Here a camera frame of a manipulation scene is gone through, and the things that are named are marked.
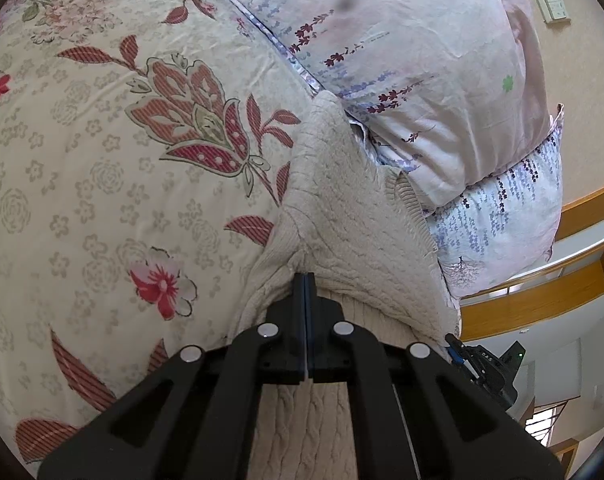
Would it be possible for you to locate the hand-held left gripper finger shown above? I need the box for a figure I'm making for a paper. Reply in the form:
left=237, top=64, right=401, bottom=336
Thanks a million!
left=37, top=272, right=309, bottom=480
left=308, top=272, right=566, bottom=480

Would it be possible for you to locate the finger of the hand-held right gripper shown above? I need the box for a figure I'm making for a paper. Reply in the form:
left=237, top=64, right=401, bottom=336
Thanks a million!
left=444, top=332, right=475, bottom=380

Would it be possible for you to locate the cream cable-knit sweater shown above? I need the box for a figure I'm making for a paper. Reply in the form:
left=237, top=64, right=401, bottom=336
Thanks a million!
left=226, top=91, right=461, bottom=480

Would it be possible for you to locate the window with grille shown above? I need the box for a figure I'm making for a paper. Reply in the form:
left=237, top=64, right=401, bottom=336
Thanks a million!
left=523, top=394, right=583, bottom=450

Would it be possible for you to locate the wooden headboard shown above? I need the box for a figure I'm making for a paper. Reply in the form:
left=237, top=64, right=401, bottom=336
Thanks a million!
left=458, top=179, right=604, bottom=343

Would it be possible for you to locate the pale blue floral pillow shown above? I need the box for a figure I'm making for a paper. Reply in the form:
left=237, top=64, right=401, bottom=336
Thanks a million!
left=426, top=104, right=566, bottom=302

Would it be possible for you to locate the cream floral bed quilt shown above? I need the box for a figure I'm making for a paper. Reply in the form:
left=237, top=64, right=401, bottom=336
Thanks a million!
left=0, top=0, right=328, bottom=477

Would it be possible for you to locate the pink lavender-print pillow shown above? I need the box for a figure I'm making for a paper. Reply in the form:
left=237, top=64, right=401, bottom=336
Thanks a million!
left=181, top=0, right=556, bottom=209

